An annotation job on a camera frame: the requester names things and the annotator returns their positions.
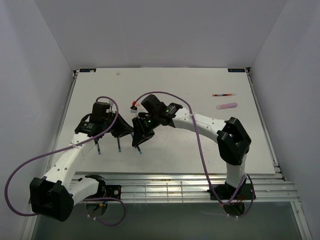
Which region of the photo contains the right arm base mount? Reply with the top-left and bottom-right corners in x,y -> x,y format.
213,183 -> 256,201

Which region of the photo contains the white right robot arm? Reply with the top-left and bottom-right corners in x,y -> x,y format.
132,102 -> 252,199

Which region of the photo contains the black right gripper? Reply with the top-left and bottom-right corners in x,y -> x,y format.
131,112 -> 161,147

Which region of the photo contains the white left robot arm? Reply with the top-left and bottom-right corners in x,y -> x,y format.
29,112 -> 134,222

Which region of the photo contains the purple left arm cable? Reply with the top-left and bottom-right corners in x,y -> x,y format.
4,96 -> 126,227

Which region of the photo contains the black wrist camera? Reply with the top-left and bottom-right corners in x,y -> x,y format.
89,101 -> 111,123
141,94 -> 167,114

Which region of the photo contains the blue thin pen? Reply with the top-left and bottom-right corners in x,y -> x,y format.
95,141 -> 101,155

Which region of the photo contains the orange thin pen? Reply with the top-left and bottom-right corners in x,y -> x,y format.
212,93 -> 236,97

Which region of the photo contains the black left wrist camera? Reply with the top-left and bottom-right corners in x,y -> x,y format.
89,101 -> 111,123

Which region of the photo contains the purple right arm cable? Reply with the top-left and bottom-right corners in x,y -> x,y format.
134,90 -> 256,218

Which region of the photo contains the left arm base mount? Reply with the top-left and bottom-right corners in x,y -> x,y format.
85,185 -> 122,200

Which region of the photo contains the teal thin pen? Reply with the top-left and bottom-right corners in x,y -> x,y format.
130,132 -> 142,155

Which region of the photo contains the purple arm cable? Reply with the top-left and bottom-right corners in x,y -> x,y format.
4,96 -> 126,227
134,90 -> 256,218

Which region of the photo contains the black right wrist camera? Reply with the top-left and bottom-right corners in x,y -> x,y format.
141,94 -> 167,114

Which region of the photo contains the green thin pen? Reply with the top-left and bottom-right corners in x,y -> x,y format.
116,137 -> 122,153

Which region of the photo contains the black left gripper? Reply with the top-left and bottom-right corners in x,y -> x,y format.
102,111 -> 134,138

